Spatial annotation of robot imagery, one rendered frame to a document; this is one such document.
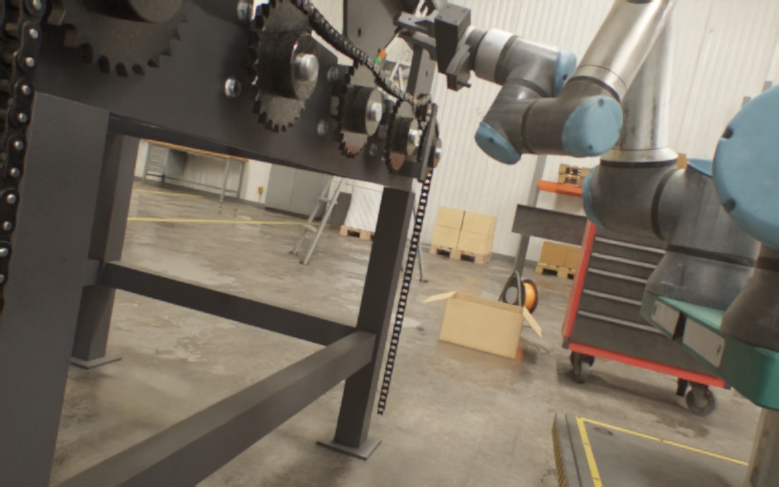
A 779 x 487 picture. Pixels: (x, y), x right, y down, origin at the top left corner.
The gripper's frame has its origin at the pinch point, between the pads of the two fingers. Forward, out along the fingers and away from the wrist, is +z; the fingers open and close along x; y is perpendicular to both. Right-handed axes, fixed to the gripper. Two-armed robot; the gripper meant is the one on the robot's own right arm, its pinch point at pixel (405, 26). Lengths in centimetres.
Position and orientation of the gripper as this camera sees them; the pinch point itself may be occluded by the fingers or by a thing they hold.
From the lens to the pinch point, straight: 124.0
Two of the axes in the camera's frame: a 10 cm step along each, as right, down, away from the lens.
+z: -8.2, -4.2, 3.8
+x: -1.4, -5.0, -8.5
